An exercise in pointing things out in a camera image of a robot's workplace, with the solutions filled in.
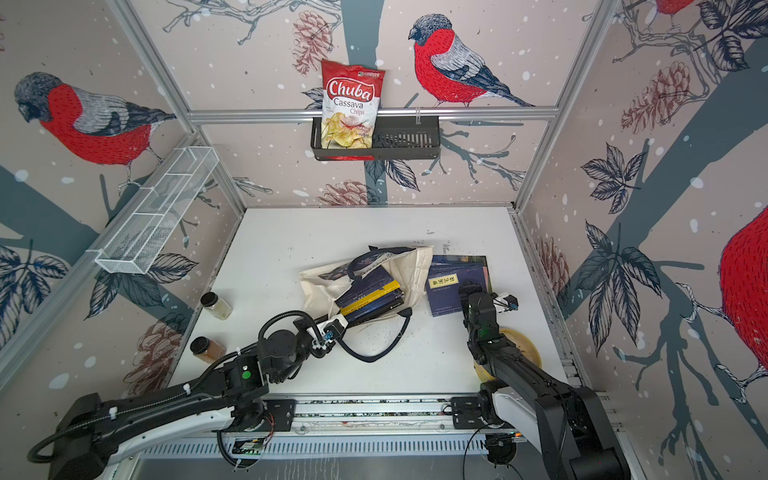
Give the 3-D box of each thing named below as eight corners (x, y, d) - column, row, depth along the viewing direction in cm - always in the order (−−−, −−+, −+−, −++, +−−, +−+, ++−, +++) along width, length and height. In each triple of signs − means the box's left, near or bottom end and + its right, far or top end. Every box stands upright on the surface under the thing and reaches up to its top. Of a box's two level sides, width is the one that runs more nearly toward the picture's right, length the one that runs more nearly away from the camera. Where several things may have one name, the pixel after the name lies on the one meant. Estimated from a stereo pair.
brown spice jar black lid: (204, 364, 83) (185, 353, 76) (210, 348, 86) (193, 336, 79) (221, 364, 83) (204, 353, 76) (227, 348, 86) (211, 336, 79)
